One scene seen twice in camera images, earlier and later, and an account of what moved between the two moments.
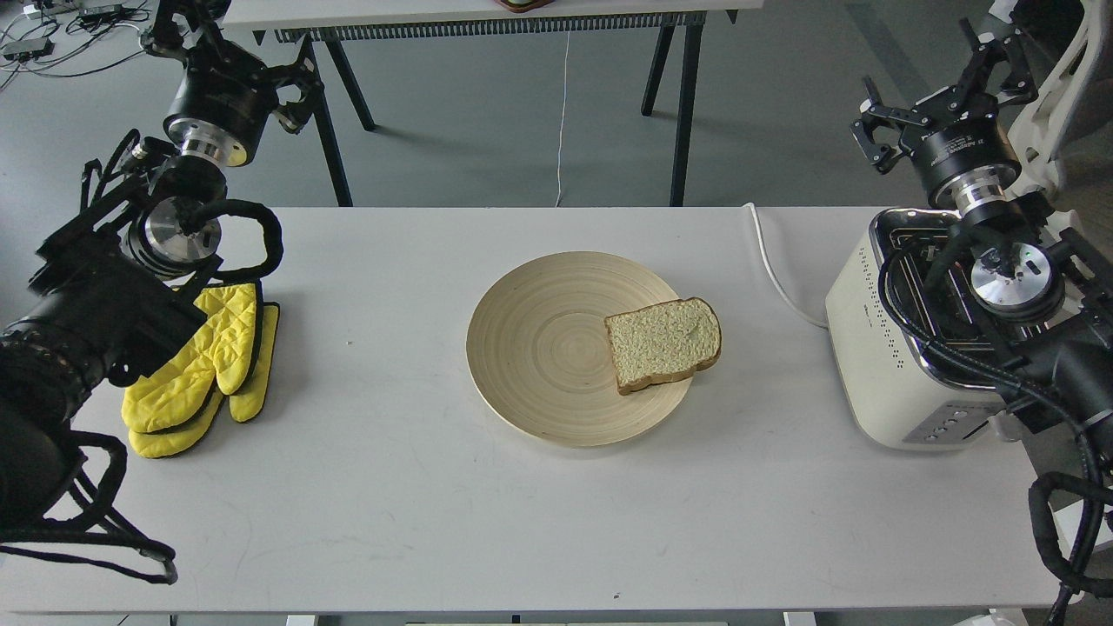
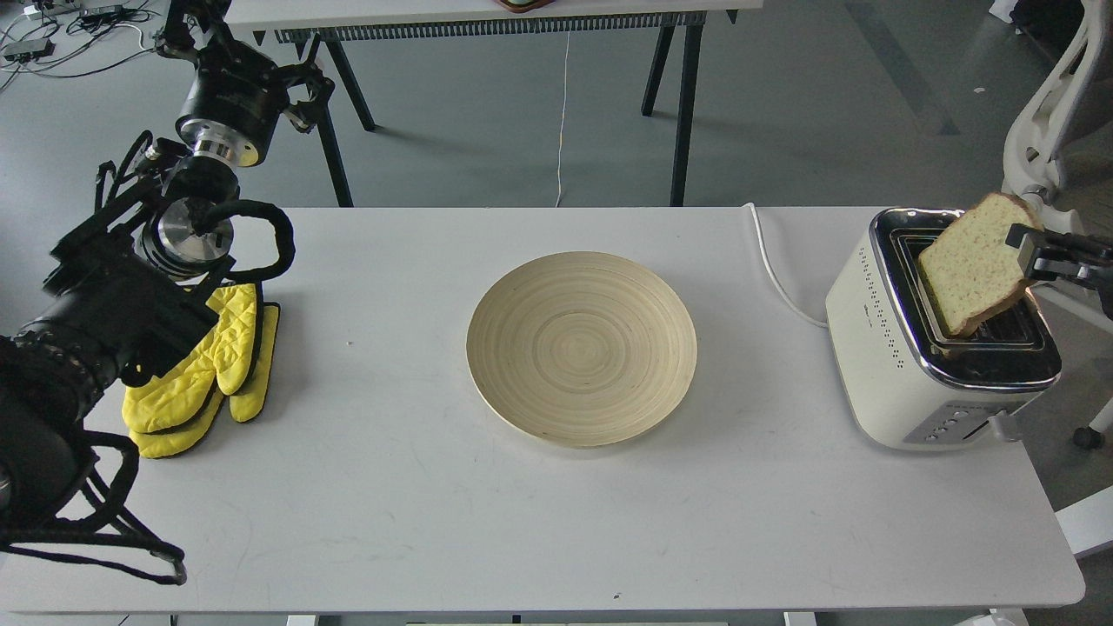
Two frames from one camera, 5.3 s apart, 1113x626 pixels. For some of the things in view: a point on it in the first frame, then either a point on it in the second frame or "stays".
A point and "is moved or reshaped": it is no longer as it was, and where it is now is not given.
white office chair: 1060,142 stays
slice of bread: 663,342 is moved or reshaped
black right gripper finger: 1021,88 to 1049,238
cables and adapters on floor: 71,37 stays
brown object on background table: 523,6 stays
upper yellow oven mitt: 222,349 stays
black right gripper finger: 875,115 to 1099,276
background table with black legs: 324,27 stays
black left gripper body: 222,103 stays
